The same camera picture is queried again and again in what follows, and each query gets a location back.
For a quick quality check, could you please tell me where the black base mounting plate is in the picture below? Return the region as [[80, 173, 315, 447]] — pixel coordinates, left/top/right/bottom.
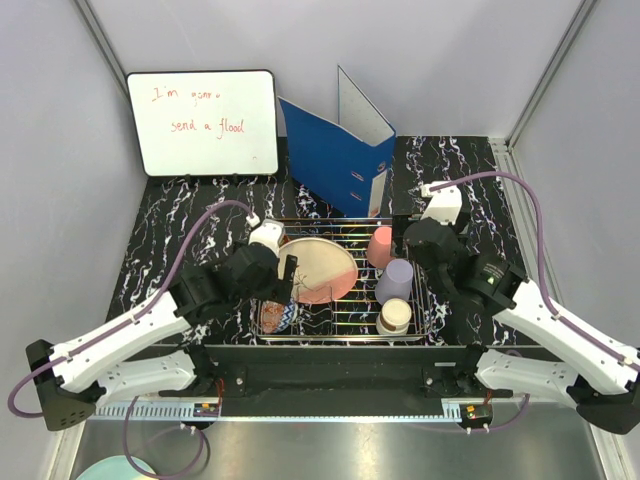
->
[[159, 343, 501, 419]]

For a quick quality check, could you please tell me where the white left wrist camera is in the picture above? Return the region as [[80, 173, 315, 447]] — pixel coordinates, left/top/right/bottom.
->
[[248, 218, 285, 257]]

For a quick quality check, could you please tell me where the whiteboard with red writing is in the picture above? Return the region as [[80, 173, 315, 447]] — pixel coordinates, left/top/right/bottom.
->
[[127, 70, 279, 177]]

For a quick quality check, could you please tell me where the wire dish rack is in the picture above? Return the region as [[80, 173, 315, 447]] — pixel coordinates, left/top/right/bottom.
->
[[251, 218, 431, 345]]

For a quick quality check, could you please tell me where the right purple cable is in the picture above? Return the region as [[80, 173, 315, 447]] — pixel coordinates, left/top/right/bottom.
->
[[427, 170, 640, 381]]

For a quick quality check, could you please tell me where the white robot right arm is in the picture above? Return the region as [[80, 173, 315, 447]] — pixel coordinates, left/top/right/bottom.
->
[[392, 214, 639, 435]]

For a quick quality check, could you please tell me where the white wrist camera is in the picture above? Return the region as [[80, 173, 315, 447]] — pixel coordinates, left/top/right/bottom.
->
[[248, 218, 285, 257], [420, 181, 463, 226]]

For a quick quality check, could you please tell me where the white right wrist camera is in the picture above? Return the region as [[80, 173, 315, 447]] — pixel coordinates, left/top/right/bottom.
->
[[420, 181, 463, 226]]

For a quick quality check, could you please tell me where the blue ring binder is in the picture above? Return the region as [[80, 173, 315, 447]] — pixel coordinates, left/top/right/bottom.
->
[[279, 68, 396, 218]]

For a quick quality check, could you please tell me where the lavender cup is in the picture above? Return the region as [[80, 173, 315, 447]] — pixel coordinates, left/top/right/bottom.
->
[[375, 259, 414, 305]]

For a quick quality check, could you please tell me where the pink cup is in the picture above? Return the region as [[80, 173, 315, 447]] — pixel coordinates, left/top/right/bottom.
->
[[366, 226, 393, 269]]

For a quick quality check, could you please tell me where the beige brown cup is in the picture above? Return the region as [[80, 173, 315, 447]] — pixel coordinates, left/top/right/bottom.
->
[[376, 298, 412, 335]]

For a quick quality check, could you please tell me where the red blue patterned bowl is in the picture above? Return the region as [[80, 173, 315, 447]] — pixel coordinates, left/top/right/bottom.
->
[[259, 301, 299, 335]]

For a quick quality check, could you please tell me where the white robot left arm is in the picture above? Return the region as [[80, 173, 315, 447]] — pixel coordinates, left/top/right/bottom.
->
[[26, 243, 297, 432]]

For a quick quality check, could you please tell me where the pink beige plate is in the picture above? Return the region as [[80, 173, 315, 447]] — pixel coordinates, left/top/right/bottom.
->
[[279, 237, 359, 305]]

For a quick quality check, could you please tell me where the light blue plate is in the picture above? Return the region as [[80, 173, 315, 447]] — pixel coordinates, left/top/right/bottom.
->
[[77, 455, 148, 480]]

